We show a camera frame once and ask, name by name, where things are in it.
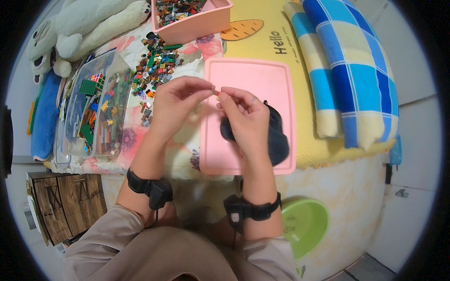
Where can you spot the person's right hand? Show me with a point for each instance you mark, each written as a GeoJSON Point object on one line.
{"type": "Point", "coordinates": [249, 130]}

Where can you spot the person's left hand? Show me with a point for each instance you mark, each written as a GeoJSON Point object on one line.
{"type": "Point", "coordinates": [168, 112]}

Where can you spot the small orange toy brick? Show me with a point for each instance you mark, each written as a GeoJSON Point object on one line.
{"type": "Point", "coordinates": [217, 93]}

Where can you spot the black cloth pouch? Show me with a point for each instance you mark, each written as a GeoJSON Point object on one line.
{"type": "Point", "coordinates": [277, 144]}

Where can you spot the pile of loose toy bricks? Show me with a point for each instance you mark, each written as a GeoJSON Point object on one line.
{"type": "Point", "coordinates": [156, 66]}

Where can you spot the pink plastic lid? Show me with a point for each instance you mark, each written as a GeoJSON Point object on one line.
{"type": "Point", "coordinates": [253, 77]}

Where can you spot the clear plastic bin of bricks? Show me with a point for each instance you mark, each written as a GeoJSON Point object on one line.
{"type": "Point", "coordinates": [102, 119]}

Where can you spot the colourful puzzle cube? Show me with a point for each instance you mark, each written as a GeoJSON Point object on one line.
{"type": "Point", "coordinates": [98, 80]}

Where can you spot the yellow carrot print blanket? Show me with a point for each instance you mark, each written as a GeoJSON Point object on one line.
{"type": "Point", "coordinates": [302, 70]}

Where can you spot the black wrist band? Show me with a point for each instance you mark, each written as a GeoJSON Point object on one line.
{"type": "Point", "coordinates": [246, 210]}
{"type": "Point", "coordinates": [154, 191]}

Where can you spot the green brick baseplate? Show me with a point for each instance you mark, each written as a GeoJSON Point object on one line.
{"type": "Point", "coordinates": [88, 87]}

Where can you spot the pink plastic box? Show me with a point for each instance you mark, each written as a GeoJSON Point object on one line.
{"type": "Point", "coordinates": [197, 30]}

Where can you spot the heap of bricks in box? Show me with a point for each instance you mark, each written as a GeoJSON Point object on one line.
{"type": "Point", "coordinates": [175, 10]}

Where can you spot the green plastic basin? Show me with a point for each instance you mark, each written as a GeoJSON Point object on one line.
{"type": "Point", "coordinates": [307, 224]}

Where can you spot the blue checked folded quilt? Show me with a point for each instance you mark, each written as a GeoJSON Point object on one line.
{"type": "Point", "coordinates": [355, 70]}

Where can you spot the white plush toy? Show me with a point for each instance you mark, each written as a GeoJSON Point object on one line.
{"type": "Point", "coordinates": [84, 24]}

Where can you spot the blue towel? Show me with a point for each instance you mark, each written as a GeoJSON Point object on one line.
{"type": "Point", "coordinates": [44, 119]}

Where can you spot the wooden cabinet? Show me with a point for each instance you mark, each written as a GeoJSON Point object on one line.
{"type": "Point", "coordinates": [66, 207]}

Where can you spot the person's body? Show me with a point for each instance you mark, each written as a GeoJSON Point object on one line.
{"type": "Point", "coordinates": [168, 253]}

